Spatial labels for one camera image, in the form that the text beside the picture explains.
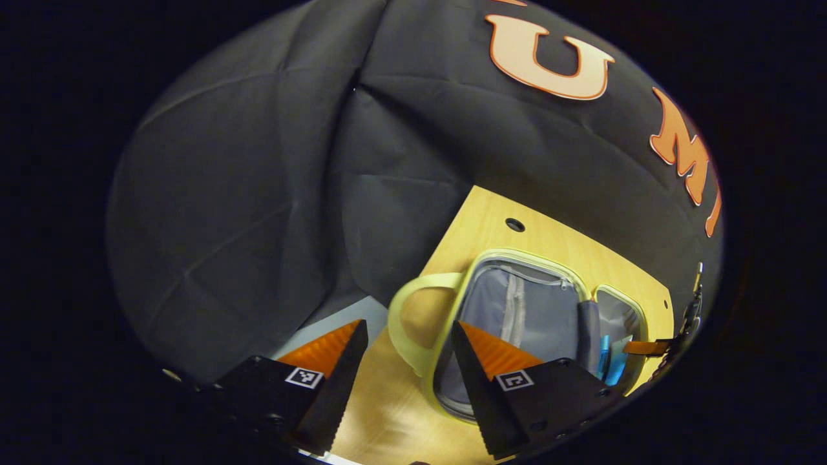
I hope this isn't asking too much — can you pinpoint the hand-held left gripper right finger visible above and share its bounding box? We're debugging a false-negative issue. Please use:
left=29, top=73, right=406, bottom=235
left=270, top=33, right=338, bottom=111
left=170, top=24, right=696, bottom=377
left=450, top=320, right=627, bottom=461

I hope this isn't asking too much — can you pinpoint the pale yellow small suitcase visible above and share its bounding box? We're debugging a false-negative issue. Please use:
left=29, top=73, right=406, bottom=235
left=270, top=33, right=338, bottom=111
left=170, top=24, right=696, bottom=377
left=386, top=249, right=651, bottom=424

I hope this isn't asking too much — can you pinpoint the blue glass bottle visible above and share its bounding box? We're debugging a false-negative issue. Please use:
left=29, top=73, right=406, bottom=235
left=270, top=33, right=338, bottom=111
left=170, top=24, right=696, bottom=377
left=598, top=334, right=629, bottom=387

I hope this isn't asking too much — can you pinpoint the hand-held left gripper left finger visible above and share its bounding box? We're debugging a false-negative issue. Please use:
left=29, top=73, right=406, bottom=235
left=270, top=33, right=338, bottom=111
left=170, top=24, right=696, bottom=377
left=193, top=318, right=370, bottom=457

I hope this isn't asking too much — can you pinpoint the black backdrop cloth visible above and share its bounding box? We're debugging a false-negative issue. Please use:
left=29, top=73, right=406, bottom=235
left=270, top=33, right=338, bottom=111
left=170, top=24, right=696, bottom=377
left=107, top=0, right=724, bottom=388

